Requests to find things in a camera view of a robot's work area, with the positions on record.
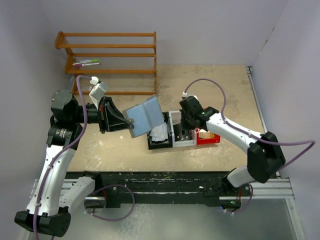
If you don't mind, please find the grey card holder wallet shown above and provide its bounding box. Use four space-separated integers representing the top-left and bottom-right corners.
122 94 164 138

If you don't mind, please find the black plastic bin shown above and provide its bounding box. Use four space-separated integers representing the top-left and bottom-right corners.
147 111 173 150

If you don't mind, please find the white plastic bin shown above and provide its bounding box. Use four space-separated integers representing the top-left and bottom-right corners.
168 110 197 148

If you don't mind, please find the red plastic bin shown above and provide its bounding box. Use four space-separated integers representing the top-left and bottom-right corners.
194 128 221 146

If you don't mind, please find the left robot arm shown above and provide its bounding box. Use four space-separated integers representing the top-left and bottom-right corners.
14 89 134 239

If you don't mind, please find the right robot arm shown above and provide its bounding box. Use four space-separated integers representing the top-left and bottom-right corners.
179 96 286 188

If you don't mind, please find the white VIP cards pile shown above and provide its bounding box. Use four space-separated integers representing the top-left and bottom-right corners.
150 122 168 142

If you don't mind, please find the black cards pile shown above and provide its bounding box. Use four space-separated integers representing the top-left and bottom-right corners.
173 123 193 142

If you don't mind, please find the gold cards pile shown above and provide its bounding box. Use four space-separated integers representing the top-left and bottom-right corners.
198 129 215 139

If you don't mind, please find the green marker pen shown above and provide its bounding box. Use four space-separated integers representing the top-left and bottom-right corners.
80 58 99 63

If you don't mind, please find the pink marker pen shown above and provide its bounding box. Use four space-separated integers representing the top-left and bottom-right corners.
73 62 100 68

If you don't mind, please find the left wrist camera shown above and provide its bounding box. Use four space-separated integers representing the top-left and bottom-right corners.
89 76 109 109

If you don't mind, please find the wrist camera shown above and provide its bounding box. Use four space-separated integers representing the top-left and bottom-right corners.
89 76 109 109
181 92 199 101

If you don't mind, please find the loose purple cable loop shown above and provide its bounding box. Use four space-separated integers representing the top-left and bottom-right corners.
83 183 136 221

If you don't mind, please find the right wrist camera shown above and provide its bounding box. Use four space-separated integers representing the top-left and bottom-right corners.
181 92 199 101

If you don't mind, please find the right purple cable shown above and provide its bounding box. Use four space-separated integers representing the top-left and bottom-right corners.
183 78 316 171

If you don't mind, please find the aluminium rail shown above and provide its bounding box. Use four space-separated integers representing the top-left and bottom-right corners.
251 178 295 199

